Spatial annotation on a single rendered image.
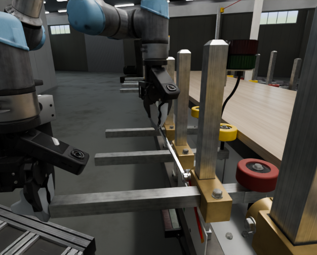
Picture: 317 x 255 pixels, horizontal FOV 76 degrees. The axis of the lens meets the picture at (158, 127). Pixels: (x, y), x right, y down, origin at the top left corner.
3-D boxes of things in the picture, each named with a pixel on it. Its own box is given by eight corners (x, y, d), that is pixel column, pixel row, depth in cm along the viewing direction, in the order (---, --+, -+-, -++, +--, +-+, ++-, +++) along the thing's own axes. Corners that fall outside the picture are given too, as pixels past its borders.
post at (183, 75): (174, 189, 75) (179, 49, 59) (173, 184, 78) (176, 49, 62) (184, 189, 75) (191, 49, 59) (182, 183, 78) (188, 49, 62)
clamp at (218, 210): (204, 223, 39) (206, 202, 37) (187, 182, 52) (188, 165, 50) (233, 221, 40) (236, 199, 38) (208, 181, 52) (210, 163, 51)
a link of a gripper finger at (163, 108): (159, 124, 70) (159, 98, 67) (167, 130, 65) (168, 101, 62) (151, 126, 69) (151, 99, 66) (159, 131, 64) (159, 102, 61)
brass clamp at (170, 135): (164, 140, 87) (164, 129, 86) (160, 130, 100) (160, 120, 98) (179, 140, 88) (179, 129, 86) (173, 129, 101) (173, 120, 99)
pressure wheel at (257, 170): (241, 225, 42) (250, 176, 38) (225, 199, 49) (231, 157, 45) (278, 222, 43) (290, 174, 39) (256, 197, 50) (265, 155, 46)
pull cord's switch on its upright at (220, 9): (212, 84, 322) (219, 4, 286) (210, 83, 331) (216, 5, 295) (217, 84, 323) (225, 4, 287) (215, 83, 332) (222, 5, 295)
